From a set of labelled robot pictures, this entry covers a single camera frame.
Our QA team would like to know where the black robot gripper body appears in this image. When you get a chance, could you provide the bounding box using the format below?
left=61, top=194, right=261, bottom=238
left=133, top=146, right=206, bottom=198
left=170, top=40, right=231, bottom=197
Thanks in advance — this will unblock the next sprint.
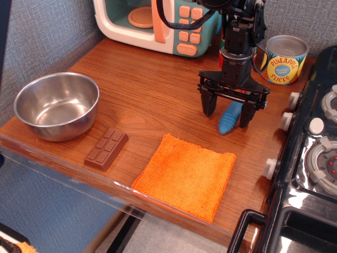
left=198, top=57, right=270, bottom=109

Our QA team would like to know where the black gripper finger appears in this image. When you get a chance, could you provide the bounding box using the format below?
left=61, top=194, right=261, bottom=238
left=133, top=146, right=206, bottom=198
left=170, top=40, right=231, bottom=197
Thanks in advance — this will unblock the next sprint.
left=201, top=89, right=217, bottom=117
left=240, top=101, right=260, bottom=128

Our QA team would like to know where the blue handled metal fork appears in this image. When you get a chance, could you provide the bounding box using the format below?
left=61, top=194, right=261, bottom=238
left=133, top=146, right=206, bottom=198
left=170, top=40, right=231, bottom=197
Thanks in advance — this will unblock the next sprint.
left=218, top=101, right=243, bottom=135

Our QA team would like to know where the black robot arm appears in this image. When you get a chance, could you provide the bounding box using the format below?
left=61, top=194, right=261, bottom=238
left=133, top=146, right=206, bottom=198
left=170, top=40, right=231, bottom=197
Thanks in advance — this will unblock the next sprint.
left=198, top=1, right=270, bottom=128

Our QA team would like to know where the teal toy microwave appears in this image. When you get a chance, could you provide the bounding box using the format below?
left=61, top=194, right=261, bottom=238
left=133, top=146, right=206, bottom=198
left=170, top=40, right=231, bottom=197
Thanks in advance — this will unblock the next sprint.
left=93, top=0, right=221, bottom=57

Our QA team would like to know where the tomato sauce can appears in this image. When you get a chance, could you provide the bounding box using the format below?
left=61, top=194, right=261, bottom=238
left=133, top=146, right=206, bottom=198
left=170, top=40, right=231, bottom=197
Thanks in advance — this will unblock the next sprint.
left=218, top=23, right=257, bottom=69

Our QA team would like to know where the white stove knob middle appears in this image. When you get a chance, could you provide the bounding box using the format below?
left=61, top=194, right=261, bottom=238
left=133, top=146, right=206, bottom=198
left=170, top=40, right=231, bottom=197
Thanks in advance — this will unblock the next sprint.
left=280, top=112, right=293, bottom=132

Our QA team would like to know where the white stove knob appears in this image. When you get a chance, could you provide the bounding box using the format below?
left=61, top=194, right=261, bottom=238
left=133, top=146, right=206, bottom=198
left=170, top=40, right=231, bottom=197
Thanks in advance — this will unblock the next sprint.
left=287, top=92, right=301, bottom=111
left=280, top=112, right=293, bottom=132
left=263, top=158, right=277, bottom=180

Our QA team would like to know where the white stove knob top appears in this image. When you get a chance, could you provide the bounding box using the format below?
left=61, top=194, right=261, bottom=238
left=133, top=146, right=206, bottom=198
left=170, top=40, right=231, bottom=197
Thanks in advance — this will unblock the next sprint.
left=287, top=92, right=301, bottom=111

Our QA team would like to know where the pineapple slices can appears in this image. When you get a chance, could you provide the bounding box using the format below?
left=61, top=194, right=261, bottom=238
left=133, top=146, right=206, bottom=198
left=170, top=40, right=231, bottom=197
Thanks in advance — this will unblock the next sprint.
left=261, top=35, right=309, bottom=85

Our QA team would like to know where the white stove knob bottom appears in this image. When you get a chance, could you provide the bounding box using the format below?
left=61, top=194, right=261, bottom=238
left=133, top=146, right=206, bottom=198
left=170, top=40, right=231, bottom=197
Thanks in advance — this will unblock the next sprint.
left=263, top=158, right=277, bottom=180

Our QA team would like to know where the orange cloth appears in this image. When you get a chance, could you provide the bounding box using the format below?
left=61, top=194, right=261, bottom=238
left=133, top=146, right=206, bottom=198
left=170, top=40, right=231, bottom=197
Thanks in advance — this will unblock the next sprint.
left=132, top=134, right=236, bottom=223

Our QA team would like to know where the black toy stove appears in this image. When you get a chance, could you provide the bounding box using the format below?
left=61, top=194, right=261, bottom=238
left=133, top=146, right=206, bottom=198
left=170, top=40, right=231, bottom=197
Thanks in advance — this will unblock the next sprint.
left=228, top=46, right=336, bottom=252

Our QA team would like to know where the brown toy chocolate bar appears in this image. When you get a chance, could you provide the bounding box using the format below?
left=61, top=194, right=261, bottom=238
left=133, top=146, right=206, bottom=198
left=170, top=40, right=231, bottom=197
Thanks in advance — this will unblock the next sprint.
left=84, top=128, right=128, bottom=171

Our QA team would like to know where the stainless steel bowl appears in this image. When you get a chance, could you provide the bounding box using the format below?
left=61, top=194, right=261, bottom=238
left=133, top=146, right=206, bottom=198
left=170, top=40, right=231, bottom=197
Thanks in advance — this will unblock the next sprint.
left=14, top=72, right=100, bottom=142

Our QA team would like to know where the orange object at corner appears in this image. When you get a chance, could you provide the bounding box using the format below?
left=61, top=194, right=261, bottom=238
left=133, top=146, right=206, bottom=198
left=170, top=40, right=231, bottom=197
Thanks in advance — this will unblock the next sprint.
left=1, top=237, right=37, bottom=253

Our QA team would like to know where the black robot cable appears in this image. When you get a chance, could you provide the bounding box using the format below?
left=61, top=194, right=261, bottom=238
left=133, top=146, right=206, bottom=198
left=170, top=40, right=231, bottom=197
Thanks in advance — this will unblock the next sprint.
left=156, top=0, right=216, bottom=31

